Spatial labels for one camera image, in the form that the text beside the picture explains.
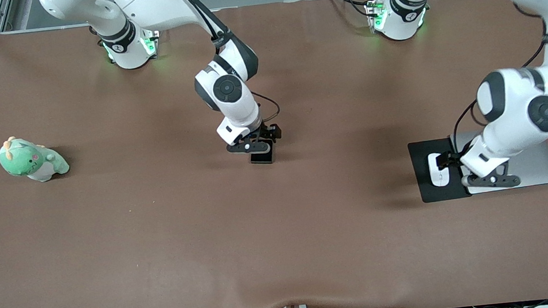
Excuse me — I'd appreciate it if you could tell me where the brown table mat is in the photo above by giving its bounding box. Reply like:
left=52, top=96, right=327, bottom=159
left=0, top=0, right=548, bottom=308

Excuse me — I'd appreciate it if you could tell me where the black mouse pad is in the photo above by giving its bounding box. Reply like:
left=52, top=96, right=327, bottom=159
left=407, top=136, right=473, bottom=205

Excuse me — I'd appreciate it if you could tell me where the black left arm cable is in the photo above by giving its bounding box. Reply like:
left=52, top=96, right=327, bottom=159
left=449, top=99, right=485, bottom=157

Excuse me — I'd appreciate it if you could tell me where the black phone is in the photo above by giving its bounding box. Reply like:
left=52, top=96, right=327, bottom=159
left=249, top=144, right=275, bottom=166

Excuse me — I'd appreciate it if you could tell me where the green plush dinosaur toy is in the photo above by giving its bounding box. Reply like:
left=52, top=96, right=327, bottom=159
left=0, top=131, right=71, bottom=187

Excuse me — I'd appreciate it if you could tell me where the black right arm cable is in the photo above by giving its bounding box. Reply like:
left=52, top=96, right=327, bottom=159
left=171, top=0, right=281, bottom=130

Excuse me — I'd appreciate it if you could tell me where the silver laptop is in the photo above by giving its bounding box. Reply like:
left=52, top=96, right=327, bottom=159
left=453, top=123, right=548, bottom=195

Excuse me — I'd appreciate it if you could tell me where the white computer mouse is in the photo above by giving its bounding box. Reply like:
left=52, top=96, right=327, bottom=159
left=427, top=151, right=451, bottom=188

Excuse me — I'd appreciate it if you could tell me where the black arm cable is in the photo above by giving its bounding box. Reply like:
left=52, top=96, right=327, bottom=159
left=449, top=99, right=485, bottom=157
left=171, top=0, right=281, bottom=130

